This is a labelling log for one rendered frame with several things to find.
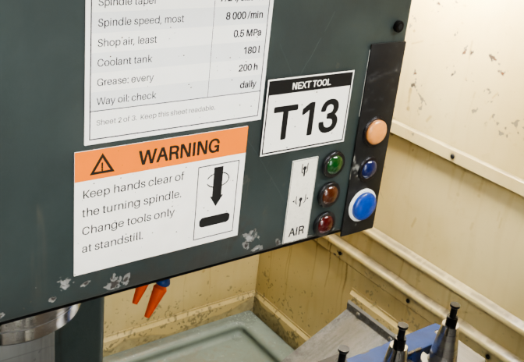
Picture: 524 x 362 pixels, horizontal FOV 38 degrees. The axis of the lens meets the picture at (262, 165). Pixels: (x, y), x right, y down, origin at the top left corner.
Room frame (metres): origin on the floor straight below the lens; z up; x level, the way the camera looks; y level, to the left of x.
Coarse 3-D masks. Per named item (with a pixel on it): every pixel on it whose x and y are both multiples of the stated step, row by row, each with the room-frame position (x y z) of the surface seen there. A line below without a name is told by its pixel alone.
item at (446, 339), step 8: (440, 328) 0.95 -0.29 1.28; (448, 328) 0.94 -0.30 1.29; (456, 328) 0.94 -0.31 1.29; (440, 336) 0.95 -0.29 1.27; (448, 336) 0.94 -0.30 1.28; (456, 336) 0.94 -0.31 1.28; (440, 344) 0.94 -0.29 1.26; (448, 344) 0.94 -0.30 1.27; (456, 344) 0.94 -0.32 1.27; (432, 352) 0.95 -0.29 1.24; (440, 352) 0.94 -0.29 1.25; (448, 352) 0.94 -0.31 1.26; (456, 352) 0.94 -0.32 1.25; (432, 360) 0.94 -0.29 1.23; (440, 360) 0.94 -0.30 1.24; (448, 360) 0.93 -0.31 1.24; (456, 360) 0.94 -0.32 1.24
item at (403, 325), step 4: (400, 324) 0.89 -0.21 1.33; (404, 324) 0.89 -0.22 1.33; (400, 328) 0.88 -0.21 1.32; (404, 328) 0.88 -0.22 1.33; (400, 332) 0.88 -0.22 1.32; (404, 332) 0.88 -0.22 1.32; (396, 336) 0.89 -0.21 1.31; (400, 336) 0.88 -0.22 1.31; (404, 336) 0.88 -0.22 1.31; (396, 340) 0.88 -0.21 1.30; (400, 340) 0.88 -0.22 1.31; (404, 340) 0.88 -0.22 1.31; (396, 344) 0.88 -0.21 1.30; (400, 344) 0.88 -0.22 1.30; (404, 344) 0.88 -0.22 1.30; (396, 348) 0.88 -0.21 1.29; (400, 348) 0.88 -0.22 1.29; (404, 348) 0.88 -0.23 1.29
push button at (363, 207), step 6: (366, 192) 0.69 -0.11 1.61; (360, 198) 0.69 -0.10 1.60; (366, 198) 0.69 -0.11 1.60; (372, 198) 0.69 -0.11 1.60; (354, 204) 0.68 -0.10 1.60; (360, 204) 0.68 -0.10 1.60; (366, 204) 0.69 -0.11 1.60; (372, 204) 0.69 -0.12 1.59; (354, 210) 0.68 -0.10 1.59; (360, 210) 0.68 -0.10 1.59; (366, 210) 0.69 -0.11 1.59; (372, 210) 0.69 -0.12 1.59; (354, 216) 0.68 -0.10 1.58; (360, 216) 0.69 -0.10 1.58; (366, 216) 0.69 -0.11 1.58
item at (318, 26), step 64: (0, 0) 0.47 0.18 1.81; (64, 0) 0.50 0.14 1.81; (320, 0) 0.64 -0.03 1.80; (384, 0) 0.69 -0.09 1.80; (0, 64) 0.47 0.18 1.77; (64, 64) 0.50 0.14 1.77; (320, 64) 0.65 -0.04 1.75; (0, 128) 0.47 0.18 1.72; (64, 128) 0.50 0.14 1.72; (256, 128) 0.61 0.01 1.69; (0, 192) 0.47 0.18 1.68; (64, 192) 0.50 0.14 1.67; (256, 192) 0.61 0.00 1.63; (0, 256) 0.47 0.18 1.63; (64, 256) 0.50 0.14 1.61; (192, 256) 0.57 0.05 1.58; (0, 320) 0.47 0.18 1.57
